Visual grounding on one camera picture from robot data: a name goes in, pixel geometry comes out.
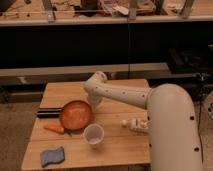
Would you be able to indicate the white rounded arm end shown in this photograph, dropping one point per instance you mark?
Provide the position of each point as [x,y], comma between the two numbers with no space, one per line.
[94,99]

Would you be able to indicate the orange ceramic bowl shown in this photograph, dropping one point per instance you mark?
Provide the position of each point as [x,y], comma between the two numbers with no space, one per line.
[75,115]

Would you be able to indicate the orange carrot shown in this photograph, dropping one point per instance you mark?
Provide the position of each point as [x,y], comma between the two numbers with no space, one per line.
[57,128]

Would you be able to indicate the black rectangular case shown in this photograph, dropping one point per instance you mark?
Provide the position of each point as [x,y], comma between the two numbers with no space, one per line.
[48,113]

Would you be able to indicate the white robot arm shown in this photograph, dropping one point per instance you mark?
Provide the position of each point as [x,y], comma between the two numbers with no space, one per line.
[173,132]

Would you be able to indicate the clear plastic cup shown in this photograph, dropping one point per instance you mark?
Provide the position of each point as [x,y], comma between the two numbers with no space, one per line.
[93,135]

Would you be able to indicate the wooden table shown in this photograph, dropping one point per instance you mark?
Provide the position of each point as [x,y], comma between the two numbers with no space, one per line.
[120,145]

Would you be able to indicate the white lying bottle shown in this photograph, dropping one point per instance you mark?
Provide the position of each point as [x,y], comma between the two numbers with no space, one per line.
[136,125]

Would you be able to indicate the blue sponge cloth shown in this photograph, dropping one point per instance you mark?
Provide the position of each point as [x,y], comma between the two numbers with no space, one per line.
[55,156]

